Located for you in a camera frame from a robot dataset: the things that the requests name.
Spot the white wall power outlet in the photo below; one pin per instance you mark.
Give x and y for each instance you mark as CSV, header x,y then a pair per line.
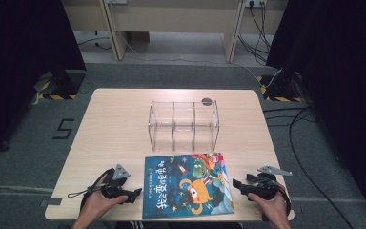
x,y
255,2

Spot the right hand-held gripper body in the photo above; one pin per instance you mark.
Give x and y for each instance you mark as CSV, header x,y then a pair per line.
x,y
265,187

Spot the person's right hand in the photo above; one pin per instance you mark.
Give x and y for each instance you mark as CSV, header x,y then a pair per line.
x,y
274,208

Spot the blue cartoon picture book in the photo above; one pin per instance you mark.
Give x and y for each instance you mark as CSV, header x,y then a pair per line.
x,y
187,187

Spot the grey round table grommet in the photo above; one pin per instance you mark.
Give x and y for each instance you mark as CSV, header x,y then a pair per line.
x,y
207,101

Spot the beige wooden desk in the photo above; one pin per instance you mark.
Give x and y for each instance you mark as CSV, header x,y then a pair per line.
x,y
171,22

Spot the black stand base hazard tape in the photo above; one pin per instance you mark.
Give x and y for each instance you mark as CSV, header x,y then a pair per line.
x,y
279,87
62,84

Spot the grey tape piece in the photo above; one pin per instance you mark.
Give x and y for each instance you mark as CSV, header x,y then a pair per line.
x,y
51,201

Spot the clear acrylic book rack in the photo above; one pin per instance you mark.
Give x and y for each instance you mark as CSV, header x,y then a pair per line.
x,y
184,127

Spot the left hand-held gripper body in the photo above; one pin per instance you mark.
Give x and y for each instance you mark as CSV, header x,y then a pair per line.
x,y
116,184

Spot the black curtain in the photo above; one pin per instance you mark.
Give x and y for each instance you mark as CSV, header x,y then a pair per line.
x,y
340,79
22,63

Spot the person's dark striped pants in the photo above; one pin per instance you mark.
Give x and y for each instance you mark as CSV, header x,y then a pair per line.
x,y
158,225

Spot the person's left hand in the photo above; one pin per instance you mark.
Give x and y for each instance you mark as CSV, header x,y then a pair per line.
x,y
97,203

